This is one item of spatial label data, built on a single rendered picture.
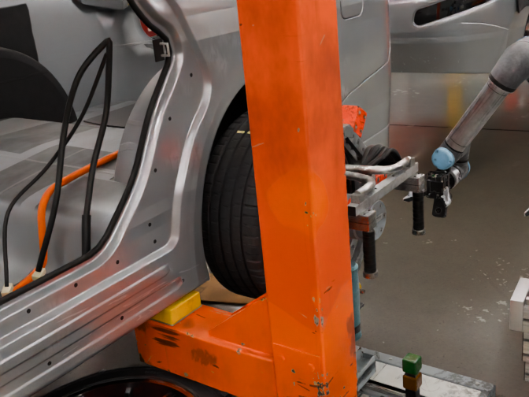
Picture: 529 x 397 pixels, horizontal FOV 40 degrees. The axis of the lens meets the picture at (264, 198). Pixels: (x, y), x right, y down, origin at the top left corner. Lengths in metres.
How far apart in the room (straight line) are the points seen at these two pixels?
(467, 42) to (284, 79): 3.16
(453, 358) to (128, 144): 1.64
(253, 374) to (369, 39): 1.47
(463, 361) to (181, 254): 1.47
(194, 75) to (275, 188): 0.56
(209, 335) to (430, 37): 3.00
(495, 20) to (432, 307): 1.96
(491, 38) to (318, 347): 3.21
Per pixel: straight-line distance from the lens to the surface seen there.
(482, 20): 4.68
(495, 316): 3.48
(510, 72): 2.38
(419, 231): 2.42
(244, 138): 2.25
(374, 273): 2.15
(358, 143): 2.43
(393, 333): 3.33
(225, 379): 2.09
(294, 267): 1.74
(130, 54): 4.14
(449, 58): 4.70
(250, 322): 1.95
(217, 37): 2.15
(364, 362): 2.87
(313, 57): 1.59
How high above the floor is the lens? 1.73
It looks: 20 degrees down
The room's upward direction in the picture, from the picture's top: 6 degrees counter-clockwise
